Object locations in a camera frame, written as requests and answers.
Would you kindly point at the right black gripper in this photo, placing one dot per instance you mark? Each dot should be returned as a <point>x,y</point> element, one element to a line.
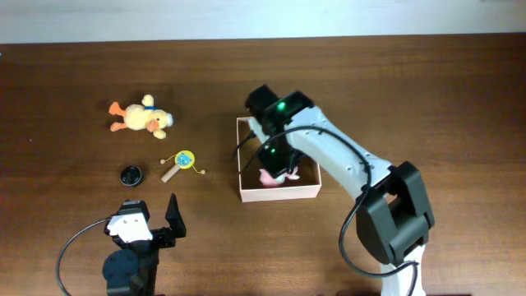
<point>274,166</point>

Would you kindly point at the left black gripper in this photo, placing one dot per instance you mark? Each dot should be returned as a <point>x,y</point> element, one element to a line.
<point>163,234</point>

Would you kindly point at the pink pig toy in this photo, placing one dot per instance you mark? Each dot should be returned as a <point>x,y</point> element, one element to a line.
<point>268,181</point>

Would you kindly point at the white cardboard box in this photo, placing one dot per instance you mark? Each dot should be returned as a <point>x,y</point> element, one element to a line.
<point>251,189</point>

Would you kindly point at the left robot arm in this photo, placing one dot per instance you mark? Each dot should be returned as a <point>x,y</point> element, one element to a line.
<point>132,269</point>

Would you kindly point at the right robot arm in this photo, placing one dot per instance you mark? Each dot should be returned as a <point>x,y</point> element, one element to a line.
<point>392,210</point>

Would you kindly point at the yellow rattle drum toy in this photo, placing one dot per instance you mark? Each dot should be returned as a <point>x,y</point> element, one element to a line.
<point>183,160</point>

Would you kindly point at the black round cap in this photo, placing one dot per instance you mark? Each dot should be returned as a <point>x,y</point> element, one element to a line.
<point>131,176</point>

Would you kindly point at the yellow plush duck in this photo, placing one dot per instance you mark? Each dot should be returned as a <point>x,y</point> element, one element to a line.
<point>142,116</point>

